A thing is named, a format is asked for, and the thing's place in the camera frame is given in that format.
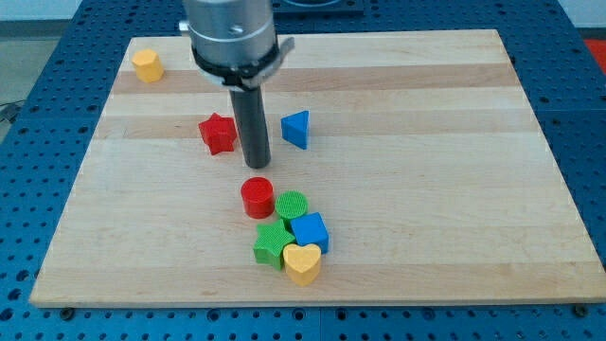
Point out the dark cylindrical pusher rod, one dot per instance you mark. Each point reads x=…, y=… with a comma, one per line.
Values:
x=250, y=119

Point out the red star block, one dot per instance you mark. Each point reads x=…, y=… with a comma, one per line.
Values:
x=218, y=133

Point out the yellow hexagon block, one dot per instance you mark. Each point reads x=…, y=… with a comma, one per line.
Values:
x=147, y=65

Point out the green star block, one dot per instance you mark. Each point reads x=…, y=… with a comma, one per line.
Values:
x=270, y=242

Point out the blue triangle block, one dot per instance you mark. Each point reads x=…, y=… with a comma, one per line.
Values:
x=295, y=129

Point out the red cylinder block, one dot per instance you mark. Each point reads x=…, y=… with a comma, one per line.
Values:
x=257, y=194

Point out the green cylinder block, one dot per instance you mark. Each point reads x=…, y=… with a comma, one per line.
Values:
x=290, y=205

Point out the blue cube block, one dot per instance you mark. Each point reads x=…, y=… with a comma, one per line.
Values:
x=311, y=229

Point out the yellow heart block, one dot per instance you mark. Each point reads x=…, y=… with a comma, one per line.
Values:
x=302, y=263

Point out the wooden board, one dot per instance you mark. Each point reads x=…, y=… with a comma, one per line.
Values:
x=425, y=160

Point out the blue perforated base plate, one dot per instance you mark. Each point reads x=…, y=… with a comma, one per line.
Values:
x=42, y=152

